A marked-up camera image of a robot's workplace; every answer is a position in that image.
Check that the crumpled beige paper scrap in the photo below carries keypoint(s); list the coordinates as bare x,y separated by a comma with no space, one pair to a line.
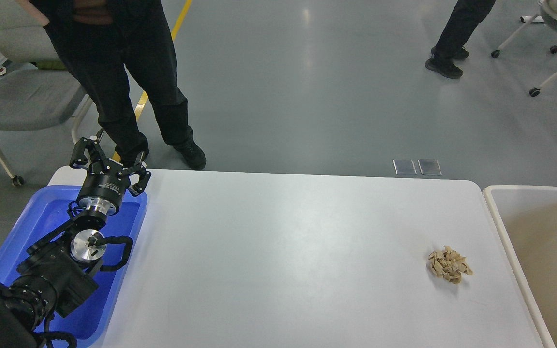
448,264

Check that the floor socket plate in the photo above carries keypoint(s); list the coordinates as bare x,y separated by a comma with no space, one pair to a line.
429,167
404,167

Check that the person in black clothes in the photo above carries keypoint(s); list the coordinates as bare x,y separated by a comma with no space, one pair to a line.
104,43

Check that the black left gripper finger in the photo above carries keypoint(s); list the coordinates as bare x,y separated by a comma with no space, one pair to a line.
88,155
134,173

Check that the beige plastic bin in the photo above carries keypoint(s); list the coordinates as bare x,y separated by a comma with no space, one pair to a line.
526,220

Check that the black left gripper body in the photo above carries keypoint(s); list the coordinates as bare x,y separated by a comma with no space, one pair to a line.
102,191

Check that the grey chair left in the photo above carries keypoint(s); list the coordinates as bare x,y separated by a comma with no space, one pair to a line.
35,99

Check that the right floor socket plate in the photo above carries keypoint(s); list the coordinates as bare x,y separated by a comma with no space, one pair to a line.
429,167

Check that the left floor socket plate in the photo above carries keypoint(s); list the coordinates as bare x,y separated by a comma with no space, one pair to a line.
404,167

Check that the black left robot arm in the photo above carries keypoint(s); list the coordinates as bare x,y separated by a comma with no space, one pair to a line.
58,275

